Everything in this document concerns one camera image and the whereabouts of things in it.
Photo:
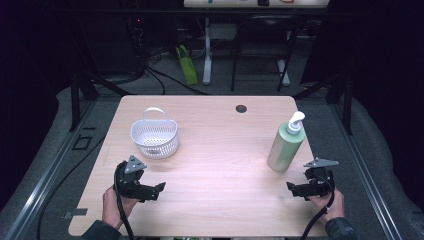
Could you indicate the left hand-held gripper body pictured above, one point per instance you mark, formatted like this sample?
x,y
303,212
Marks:
x,y
133,181

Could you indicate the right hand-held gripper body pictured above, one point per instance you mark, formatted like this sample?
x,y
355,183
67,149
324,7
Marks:
x,y
318,181

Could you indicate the green pump bottle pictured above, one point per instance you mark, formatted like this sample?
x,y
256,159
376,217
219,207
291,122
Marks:
x,y
286,146

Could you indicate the white plastic basket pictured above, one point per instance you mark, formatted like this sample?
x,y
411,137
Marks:
x,y
155,140

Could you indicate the person's right hand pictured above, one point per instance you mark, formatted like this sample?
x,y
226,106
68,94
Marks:
x,y
328,206

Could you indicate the person's left hand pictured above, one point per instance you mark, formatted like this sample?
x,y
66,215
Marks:
x,y
113,208

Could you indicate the grey tape strip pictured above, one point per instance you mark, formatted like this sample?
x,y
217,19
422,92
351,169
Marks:
x,y
76,212

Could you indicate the black metal stand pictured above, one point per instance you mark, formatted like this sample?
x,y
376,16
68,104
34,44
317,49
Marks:
x,y
347,106
75,100

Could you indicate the dark table grommet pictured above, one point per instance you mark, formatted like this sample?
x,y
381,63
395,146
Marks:
x,y
241,108

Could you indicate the green bag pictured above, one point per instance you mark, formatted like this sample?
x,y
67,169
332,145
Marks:
x,y
187,66

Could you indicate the black chair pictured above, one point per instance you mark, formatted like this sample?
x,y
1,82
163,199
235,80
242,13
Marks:
x,y
266,36

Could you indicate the small black device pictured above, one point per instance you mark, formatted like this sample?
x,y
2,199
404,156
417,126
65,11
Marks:
x,y
263,2

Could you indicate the background desk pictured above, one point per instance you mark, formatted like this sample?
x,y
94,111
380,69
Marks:
x,y
233,4

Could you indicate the aluminium floor rail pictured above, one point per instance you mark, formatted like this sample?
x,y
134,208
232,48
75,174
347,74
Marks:
x,y
50,180
366,173

